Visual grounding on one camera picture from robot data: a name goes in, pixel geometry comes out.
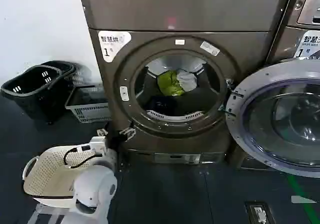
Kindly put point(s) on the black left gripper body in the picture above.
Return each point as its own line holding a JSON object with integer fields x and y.
{"x": 114, "y": 140}

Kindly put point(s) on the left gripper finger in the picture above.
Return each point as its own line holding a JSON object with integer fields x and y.
{"x": 128, "y": 133}
{"x": 102, "y": 132}

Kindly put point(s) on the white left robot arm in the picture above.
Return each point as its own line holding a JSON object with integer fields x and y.
{"x": 96, "y": 184}

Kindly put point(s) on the grey slotted plastic crate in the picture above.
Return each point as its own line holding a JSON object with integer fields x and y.
{"x": 90, "y": 108}

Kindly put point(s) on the dark navy garment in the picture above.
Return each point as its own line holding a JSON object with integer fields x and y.
{"x": 161, "y": 105}

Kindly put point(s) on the green garment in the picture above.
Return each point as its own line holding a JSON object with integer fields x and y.
{"x": 170, "y": 83}

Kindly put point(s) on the white perforated laundry basket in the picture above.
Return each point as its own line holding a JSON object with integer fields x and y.
{"x": 50, "y": 174}

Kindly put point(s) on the large black plastic basket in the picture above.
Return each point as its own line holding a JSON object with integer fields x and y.
{"x": 37, "y": 101}

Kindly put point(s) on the dark grey garment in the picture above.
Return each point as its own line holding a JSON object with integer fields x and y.
{"x": 197, "y": 101}

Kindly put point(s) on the pale grey garment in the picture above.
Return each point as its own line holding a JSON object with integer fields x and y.
{"x": 187, "y": 80}

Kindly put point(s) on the white number label sticker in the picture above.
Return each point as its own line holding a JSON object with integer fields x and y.
{"x": 110, "y": 46}

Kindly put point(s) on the grey basket stand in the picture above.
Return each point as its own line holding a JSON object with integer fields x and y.
{"x": 47, "y": 215}

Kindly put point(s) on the round glass dryer door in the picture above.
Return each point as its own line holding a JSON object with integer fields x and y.
{"x": 257, "y": 113}

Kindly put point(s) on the black floor socket box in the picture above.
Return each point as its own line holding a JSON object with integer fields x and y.
{"x": 258, "y": 212}

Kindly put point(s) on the grey dryer with control panel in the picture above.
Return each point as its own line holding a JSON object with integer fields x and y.
{"x": 282, "y": 43}

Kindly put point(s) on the white blue label sticker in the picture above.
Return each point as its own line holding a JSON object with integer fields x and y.
{"x": 308, "y": 44}

